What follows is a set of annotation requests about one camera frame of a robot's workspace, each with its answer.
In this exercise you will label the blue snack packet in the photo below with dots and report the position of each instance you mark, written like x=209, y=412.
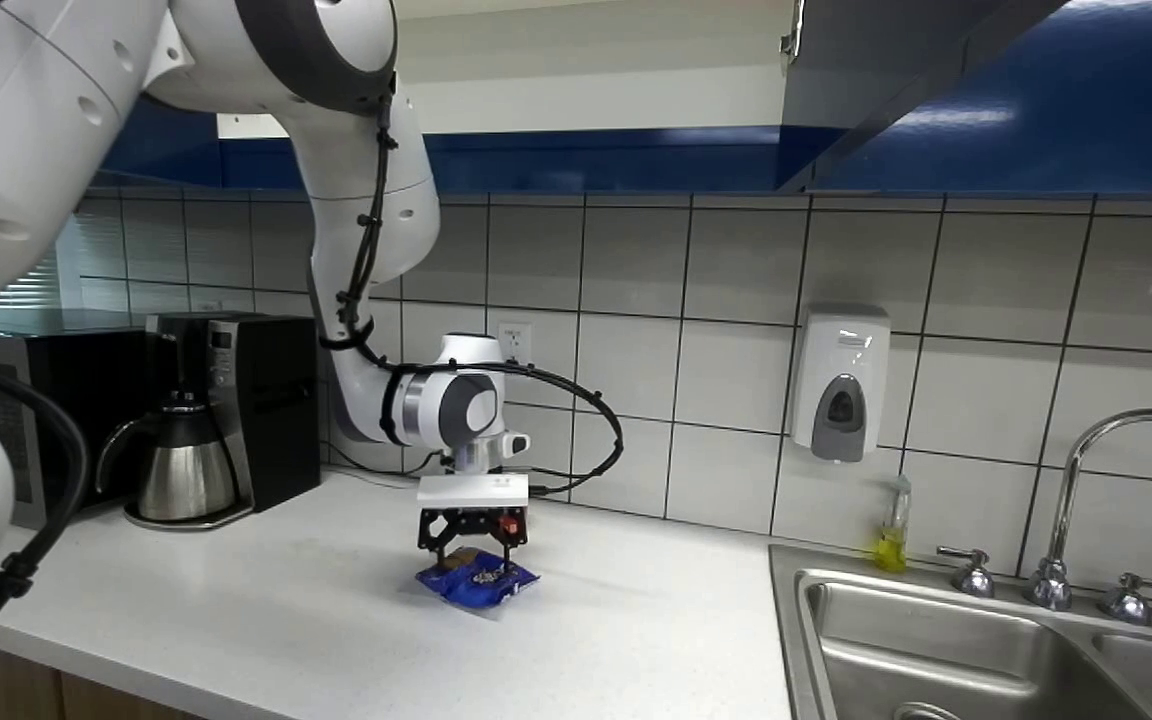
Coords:
x=473, y=578

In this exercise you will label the open blue upper cabinet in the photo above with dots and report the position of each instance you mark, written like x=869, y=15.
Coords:
x=573, y=88

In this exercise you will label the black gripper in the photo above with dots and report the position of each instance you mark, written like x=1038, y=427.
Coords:
x=504, y=527

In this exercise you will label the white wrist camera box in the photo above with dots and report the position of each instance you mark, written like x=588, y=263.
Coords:
x=494, y=489

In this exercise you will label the black steel coffee maker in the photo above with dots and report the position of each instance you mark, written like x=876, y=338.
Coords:
x=261, y=386

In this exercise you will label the stainless steel double sink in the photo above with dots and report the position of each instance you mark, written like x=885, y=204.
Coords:
x=860, y=647

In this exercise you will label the blue cabinet door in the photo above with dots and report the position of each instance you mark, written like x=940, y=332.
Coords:
x=859, y=66

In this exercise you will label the white soap dispenser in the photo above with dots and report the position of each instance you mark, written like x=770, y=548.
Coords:
x=840, y=377

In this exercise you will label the steel coffee carafe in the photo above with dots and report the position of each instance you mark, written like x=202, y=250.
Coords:
x=185, y=478

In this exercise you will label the black microwave oven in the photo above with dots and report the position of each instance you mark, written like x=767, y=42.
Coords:
x=96, y=377

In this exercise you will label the yellow dish soap bottle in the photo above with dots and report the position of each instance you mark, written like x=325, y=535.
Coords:
x=885, y=548

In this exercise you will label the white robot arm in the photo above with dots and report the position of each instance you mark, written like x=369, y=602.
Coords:
x=325, y=73

